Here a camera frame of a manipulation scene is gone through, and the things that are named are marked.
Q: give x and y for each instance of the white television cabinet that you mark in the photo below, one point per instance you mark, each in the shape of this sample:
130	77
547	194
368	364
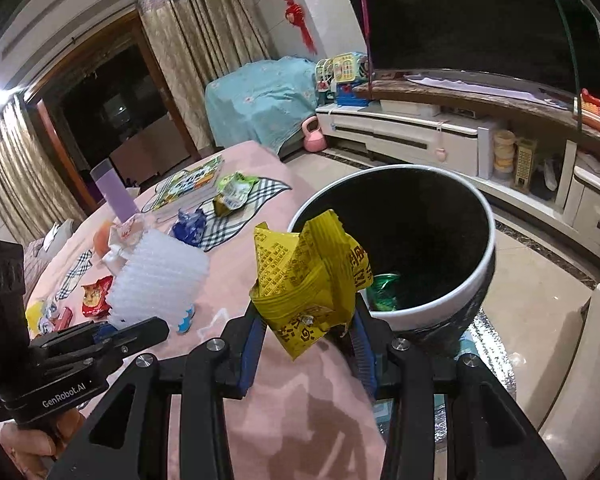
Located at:
410	132

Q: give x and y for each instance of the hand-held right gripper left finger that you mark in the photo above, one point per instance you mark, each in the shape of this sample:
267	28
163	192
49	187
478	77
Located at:
250	360

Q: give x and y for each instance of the red toy telephone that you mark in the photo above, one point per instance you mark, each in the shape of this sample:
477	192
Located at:
592	112

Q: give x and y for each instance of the black television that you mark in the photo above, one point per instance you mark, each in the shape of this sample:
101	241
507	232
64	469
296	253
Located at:
470	20

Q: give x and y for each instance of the purple cup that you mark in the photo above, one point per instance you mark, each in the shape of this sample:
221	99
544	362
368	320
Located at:
115	192

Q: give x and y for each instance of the green wrapper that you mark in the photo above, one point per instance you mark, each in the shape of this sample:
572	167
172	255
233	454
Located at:
384	292

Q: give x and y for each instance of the white flat box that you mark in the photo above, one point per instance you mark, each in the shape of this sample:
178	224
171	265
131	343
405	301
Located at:
410	107

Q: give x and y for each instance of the toy cash register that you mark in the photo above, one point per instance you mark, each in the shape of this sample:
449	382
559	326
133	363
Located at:
345	77

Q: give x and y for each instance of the blue plastic bag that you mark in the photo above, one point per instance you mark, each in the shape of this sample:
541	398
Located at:
189	227

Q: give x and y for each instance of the yellow snack wrapper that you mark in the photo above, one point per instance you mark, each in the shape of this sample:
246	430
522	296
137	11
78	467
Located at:
300	280

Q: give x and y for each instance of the stacked yellow containers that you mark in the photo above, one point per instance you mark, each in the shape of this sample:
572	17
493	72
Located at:
504	152

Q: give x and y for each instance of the white foam net sleeve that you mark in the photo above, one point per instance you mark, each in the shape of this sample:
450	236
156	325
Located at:
155	280

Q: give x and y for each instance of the beige curtain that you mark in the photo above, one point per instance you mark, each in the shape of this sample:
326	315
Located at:
20	175
205	45

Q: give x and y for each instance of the person's left hand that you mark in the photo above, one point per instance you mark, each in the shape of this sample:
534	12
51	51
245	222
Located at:
30	447

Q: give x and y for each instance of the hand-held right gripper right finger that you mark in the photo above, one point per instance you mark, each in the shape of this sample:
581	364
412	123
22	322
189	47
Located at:
366	360

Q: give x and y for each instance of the pale cloth sheet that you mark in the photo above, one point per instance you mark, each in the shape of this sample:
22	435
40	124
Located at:
480	87

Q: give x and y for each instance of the pink kettlebell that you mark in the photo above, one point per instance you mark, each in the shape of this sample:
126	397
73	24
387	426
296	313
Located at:
314	137

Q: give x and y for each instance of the small blue white wrapper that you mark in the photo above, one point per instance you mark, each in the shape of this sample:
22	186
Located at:
185	320

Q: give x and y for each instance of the small yellow wrapper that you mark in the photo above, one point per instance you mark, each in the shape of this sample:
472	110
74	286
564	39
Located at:
36	317

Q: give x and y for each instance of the red hanging decoration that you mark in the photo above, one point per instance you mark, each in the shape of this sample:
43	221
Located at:
295	12

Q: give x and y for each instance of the clear wrapper with red print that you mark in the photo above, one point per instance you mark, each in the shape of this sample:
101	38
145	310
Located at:
126	235

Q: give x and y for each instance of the pink cabinet safety lock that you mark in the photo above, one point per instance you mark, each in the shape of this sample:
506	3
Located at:
440	152

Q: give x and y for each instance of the stack of children's books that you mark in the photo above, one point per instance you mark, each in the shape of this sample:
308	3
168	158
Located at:
185	182

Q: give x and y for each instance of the silver foil mat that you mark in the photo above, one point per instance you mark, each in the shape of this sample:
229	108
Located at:
485	390

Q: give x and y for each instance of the green snack pouch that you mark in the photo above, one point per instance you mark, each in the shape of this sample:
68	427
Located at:
235	192

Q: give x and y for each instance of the red snack wrapper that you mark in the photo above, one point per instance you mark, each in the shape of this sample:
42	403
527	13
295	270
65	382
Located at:
97	297

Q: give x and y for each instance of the wooden door frame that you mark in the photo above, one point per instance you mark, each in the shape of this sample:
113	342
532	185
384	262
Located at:
150	60

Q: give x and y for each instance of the white bin with black liner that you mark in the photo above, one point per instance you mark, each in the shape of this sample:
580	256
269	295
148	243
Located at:
430	311

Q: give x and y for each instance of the teal cloth cover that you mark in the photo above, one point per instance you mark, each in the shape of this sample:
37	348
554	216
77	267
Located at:
260	100

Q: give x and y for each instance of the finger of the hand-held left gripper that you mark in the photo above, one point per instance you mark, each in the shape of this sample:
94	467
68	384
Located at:
70	337
145	332

